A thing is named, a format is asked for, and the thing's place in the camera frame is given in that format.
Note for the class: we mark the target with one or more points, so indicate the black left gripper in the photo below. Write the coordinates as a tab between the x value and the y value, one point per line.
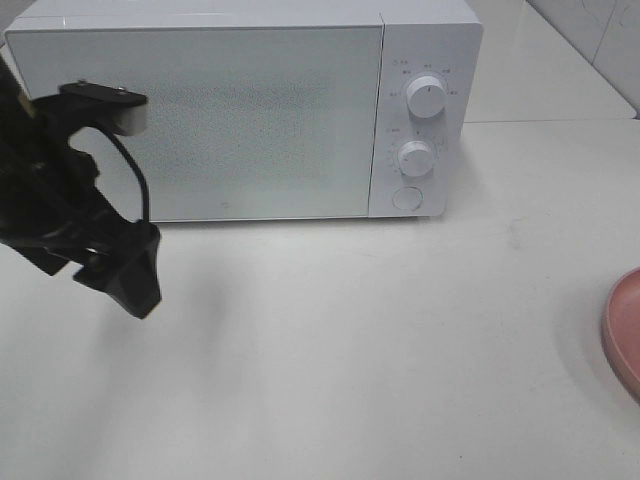
52	213

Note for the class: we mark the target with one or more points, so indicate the white microwave door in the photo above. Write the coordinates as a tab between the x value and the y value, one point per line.
242	124

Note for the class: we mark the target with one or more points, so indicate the round white door button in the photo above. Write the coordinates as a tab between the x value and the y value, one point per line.
407	199

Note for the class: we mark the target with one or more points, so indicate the white timer knob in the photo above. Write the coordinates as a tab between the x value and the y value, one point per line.
416	159

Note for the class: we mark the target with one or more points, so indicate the pink round plate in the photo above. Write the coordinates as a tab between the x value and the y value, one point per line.
620	331

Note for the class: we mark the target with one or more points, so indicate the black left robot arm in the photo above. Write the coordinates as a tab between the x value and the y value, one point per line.
10	100

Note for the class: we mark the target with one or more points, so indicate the white microwave oven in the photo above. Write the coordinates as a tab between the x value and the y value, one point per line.
418	37

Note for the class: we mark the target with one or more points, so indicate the upper white power knob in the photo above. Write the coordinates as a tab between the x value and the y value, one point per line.
425	96

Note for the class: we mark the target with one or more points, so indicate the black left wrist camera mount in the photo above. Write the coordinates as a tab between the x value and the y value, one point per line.
80	105

